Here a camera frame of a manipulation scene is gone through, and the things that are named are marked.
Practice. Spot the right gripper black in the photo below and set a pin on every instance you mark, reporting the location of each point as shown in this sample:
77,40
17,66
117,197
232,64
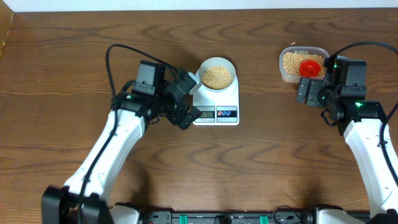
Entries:
314,85

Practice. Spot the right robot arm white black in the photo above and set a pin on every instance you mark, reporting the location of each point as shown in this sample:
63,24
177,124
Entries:
363,124

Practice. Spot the white digital kitchen scale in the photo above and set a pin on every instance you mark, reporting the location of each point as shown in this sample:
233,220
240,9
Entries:
218,107

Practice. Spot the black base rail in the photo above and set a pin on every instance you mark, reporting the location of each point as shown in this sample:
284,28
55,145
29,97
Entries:
283,214

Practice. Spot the clear plastic container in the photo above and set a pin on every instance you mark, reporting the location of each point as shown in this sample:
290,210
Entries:
301,50

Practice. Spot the yellow soybeans in container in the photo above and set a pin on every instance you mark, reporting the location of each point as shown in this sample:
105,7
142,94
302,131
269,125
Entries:
291,61

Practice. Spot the grey white bowl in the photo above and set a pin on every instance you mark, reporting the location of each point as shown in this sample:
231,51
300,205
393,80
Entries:
222,62

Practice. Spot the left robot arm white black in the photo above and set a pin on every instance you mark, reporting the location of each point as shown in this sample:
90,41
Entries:
85,195

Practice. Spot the soybeans in bowl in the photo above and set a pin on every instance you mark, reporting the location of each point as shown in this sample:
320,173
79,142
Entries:
216,77

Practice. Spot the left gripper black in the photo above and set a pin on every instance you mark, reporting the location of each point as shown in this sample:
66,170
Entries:
186,117

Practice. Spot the orange measuring scoop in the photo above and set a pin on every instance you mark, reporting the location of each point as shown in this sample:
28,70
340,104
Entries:
309,68

